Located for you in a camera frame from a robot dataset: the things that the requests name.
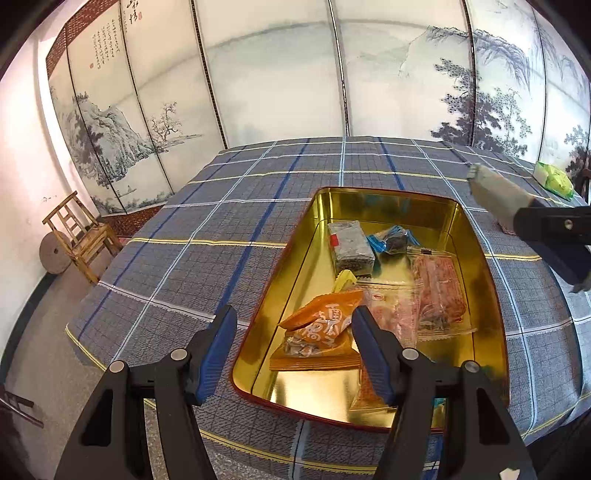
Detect blue plaid tablecloth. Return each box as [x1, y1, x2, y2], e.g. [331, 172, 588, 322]
[64, 135, 591, 480]

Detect clear pack orange fried snacks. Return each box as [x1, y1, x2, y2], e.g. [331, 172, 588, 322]
[360, 282, 419, 348]

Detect round stone millstone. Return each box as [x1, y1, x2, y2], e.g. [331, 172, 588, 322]
[39, 231, 72, 275]

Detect small bamboo chair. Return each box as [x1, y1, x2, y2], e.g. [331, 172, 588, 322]
[42, 191, 123, 285]

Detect red gold toffee tin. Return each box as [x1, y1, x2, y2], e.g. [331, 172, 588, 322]
[231, 187, 509, 431]

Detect clear grey sesame snack pack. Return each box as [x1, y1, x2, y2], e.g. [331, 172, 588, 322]
[328, 220, 376, 277]

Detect small yellow candy packet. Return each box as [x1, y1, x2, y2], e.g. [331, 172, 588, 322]
[332, 269, 358, 293]

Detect green tissue pack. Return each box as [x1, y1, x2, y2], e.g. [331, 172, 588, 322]
[533, 162, 575, 200]

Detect painted folding screen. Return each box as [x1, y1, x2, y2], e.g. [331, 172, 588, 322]
[45, 1, 590, 235]

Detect navy cream biscuit pack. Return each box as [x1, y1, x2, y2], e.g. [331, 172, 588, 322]
[467, 164, 535, 233]

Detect orange snack packet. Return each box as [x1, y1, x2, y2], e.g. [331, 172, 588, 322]
[270, 289, 363, 371]

